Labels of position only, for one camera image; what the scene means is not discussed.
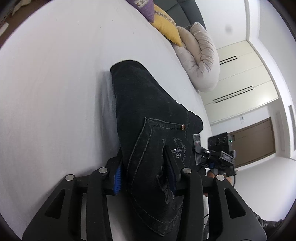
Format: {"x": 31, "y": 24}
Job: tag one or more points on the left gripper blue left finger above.
{"x": 114, "y": 175}

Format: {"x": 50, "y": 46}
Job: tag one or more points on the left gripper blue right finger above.
{"x": 172, "y": 172}

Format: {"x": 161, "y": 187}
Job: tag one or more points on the black denim pants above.
{"x": 148, "y": 119}

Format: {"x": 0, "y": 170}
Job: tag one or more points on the person right hand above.
{"x": 210, "y": 174}

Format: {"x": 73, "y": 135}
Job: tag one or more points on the black shiny jacket sleeve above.
{"x": 269, "y": 227}

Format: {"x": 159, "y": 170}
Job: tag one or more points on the folded beige duvet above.
{"x": 199, "y": 57}

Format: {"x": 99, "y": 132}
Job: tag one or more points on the yellow patterned pillow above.
{"x": 166, "y": 26}

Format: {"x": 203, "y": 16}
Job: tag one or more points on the dark grey padded headboard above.
{"x": 184, "y": 12}

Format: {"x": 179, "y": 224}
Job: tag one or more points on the purple patterned pillow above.
{"x": 145, "y": 7}

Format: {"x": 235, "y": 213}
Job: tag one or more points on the black camera box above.
{"x": 222, "y": 142}

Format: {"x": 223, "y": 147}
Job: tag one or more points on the white wardrobe with black handles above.
{"x": 244, "y": 84}

